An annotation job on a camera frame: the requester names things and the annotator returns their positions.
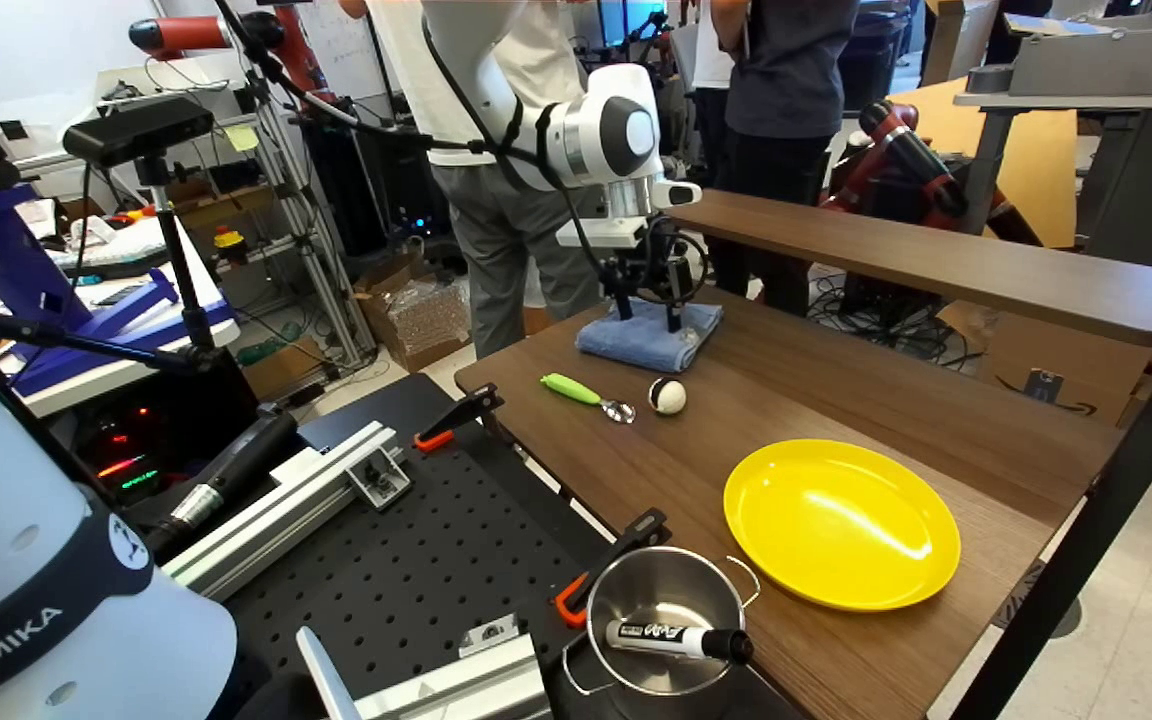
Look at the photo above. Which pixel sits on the wooden raised shelf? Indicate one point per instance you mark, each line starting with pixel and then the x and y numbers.
pixel 1095 295

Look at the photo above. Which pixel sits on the person in grey trousers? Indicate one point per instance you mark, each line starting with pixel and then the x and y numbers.
pixel 501 228

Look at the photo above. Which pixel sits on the stainless steel pot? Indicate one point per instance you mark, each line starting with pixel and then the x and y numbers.
pixel 658 584

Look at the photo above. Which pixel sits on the orange black clamp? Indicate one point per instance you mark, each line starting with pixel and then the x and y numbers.
pixel 481 400
pixel 574 596

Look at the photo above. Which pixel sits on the black marker in pot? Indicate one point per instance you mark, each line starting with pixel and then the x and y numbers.
pixel 686 641

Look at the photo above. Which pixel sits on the black perforated breadboard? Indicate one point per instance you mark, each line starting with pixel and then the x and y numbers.
pixel 398 591

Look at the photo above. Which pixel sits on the green handled scoop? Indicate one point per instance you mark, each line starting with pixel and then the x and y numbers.
pixel 590 396

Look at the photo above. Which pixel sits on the white black ball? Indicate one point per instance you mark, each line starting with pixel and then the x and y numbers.
pixel 666 396

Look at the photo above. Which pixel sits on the small black object on table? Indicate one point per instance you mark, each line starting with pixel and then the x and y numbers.
pixel 1041 386

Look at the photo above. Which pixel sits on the camera on tripod stand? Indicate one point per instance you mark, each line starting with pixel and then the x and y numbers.
pixel 143 136

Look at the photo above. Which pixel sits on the orange black clamp near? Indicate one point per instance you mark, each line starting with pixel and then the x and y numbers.
pixel 574 596

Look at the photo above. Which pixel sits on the yellow plastic plate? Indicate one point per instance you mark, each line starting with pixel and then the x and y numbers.
pixel 843 526

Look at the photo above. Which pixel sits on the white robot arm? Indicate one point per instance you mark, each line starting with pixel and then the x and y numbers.
pixel 590 142

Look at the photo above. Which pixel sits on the cardboard boxes pile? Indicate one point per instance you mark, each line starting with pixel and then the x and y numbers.
pixel 419 313

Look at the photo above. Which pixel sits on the aluminium extrusion rail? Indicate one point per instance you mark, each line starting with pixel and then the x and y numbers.
pixel 361 471

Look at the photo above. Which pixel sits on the orange black clamp far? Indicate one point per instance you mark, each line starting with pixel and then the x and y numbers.
pixel 481 400

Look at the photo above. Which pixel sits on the blue towel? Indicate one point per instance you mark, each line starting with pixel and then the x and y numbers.
pixel 651 341

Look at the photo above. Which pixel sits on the white Franka robot base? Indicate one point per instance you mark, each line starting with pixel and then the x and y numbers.
pixel 91 626

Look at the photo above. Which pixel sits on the person in dark shirt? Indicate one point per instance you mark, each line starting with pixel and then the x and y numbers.
pixel 787 92

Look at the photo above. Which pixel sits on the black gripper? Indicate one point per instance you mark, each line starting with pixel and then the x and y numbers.
pixel 658 266

